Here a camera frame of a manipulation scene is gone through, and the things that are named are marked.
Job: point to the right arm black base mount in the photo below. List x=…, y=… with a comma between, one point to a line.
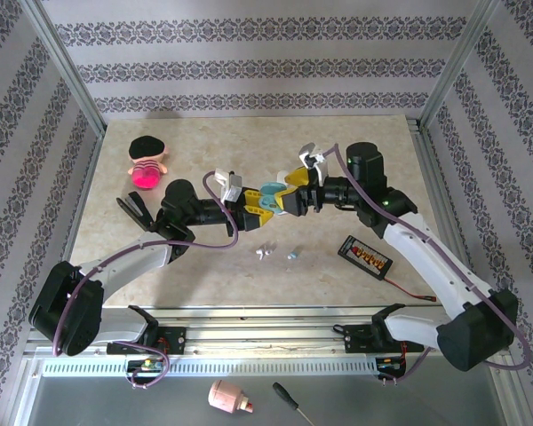
x=355, y=338

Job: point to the black stapler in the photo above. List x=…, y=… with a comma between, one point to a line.
x=133, y=208

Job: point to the black charger with red print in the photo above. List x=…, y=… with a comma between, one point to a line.
x=365, y=256

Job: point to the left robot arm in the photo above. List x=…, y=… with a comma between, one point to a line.
x=129, y=266

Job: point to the plush doll with black hair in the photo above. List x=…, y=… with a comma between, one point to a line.
x=147, y=160

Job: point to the blue earbud charging case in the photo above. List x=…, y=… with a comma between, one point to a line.
x=270, y=195

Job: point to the small green circuit board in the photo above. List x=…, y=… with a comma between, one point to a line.
x=390, y=364
x=150, y=365

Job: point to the white earbud charging case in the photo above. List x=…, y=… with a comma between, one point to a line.
x=280, y=175

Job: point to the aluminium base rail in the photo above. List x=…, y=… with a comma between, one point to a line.
x=271, y=337

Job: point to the aluminium side rail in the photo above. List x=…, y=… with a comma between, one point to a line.
x=86, y=177
x=426, y=177

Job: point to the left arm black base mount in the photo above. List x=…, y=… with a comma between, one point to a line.
x=173, y=339

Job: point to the pink toy bottle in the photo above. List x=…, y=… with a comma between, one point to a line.
x=226, y=396

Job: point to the aluminium frame post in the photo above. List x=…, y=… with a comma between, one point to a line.
x=457, y=62
x=66, y=71

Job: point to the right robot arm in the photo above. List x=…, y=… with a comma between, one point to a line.
x=426, y=266

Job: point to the grey metal shelf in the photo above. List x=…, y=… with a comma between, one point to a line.
x=293, y=399

